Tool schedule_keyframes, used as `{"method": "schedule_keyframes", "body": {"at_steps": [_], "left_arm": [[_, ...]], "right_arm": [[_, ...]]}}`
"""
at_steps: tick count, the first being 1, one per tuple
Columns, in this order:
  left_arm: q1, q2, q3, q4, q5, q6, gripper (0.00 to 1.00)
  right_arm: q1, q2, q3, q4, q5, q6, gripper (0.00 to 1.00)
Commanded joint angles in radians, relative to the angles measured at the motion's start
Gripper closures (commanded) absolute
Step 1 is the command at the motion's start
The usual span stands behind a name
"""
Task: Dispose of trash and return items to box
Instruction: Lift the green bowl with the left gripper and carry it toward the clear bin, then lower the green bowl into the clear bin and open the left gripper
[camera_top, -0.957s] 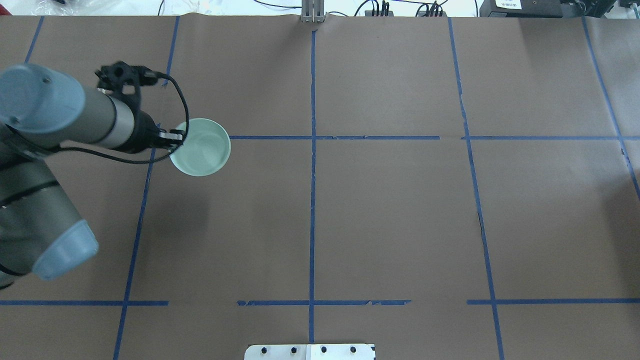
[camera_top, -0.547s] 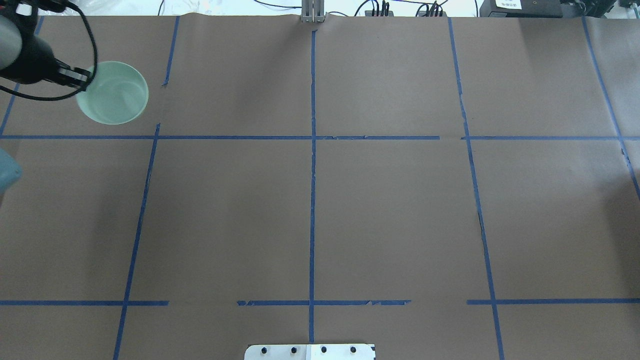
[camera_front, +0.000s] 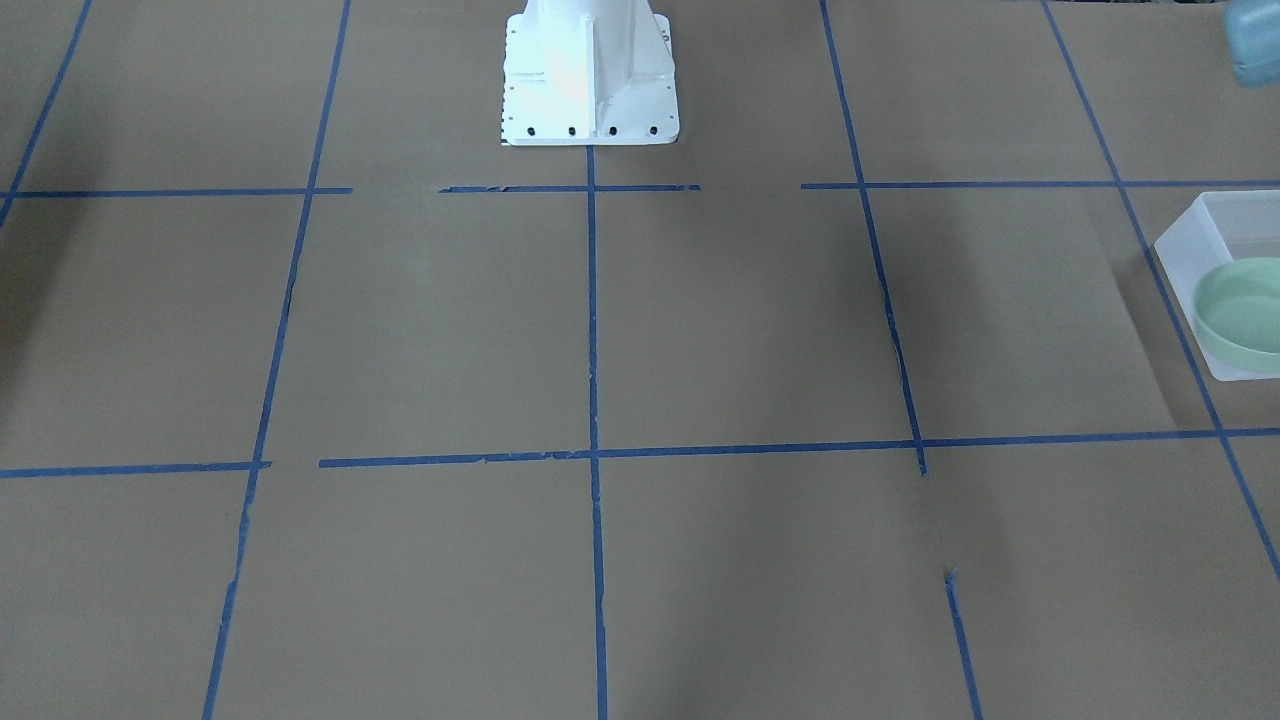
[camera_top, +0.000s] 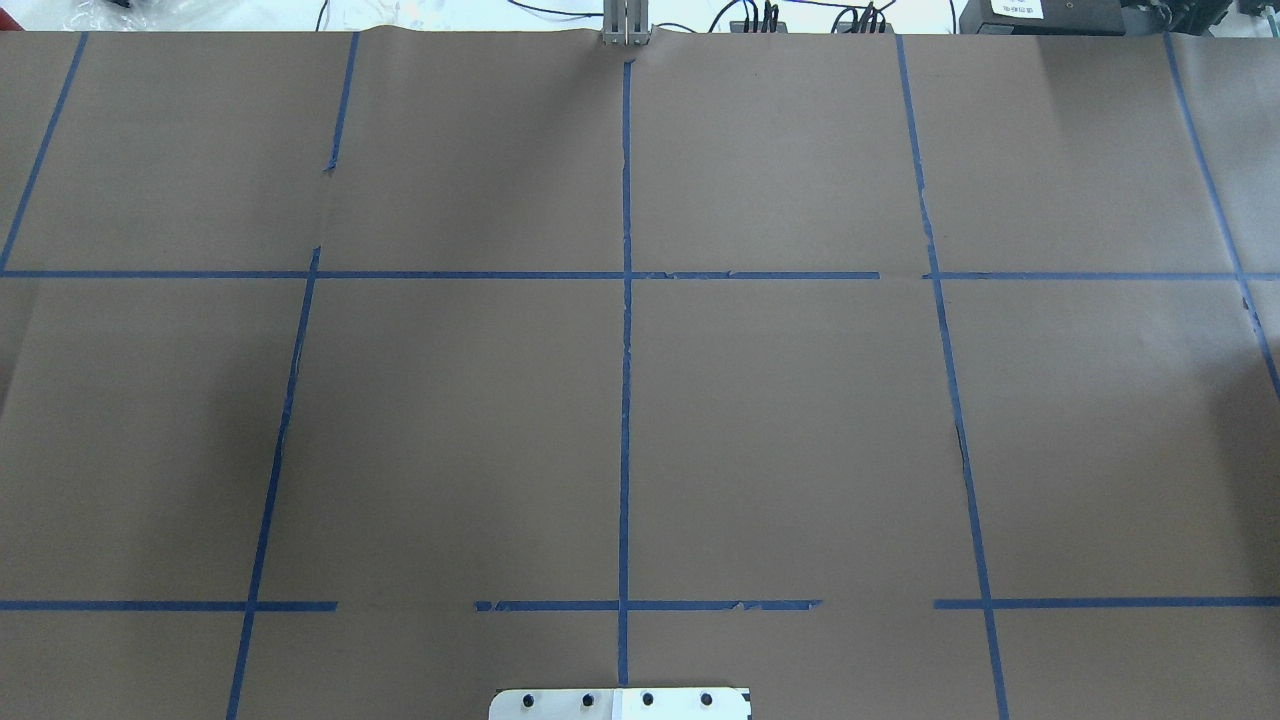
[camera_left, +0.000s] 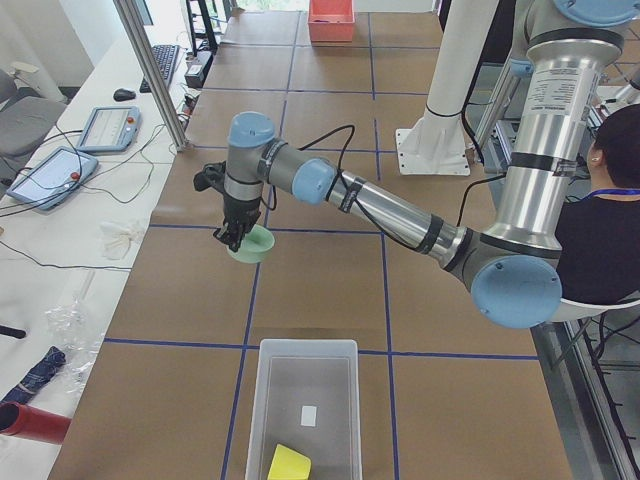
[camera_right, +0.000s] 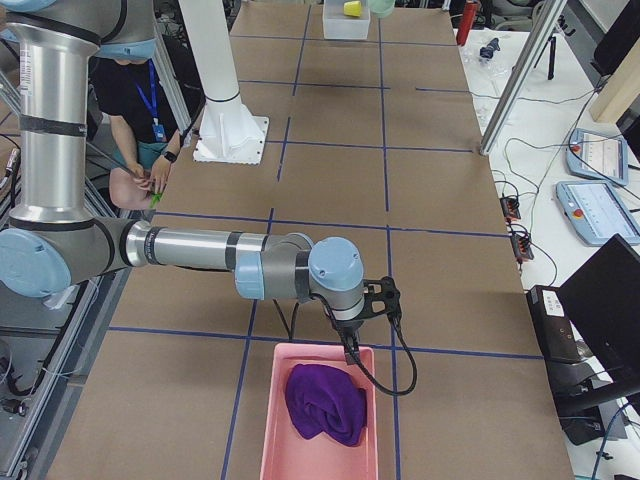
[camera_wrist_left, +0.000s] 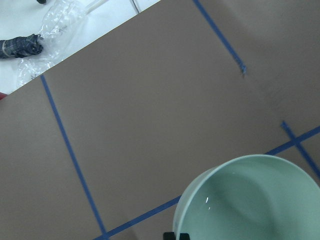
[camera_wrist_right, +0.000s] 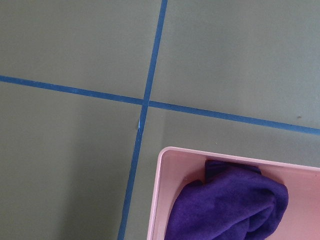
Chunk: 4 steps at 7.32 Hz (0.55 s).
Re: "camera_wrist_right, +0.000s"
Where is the purple cloth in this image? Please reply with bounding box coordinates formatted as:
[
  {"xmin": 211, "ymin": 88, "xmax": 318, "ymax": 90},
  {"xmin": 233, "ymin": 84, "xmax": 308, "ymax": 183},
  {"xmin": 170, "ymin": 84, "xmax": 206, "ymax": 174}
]
[{"xmin": 164, "ymin": 160, "xmax": 289, "ymax": 240}]

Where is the pink plastic box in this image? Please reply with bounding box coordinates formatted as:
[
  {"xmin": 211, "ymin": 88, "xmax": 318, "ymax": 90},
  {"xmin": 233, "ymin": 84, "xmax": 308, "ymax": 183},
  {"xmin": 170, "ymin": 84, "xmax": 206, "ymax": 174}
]
[{"xmin": 147, "ymin": 147, "xmax": 320, "ymax": 240}]

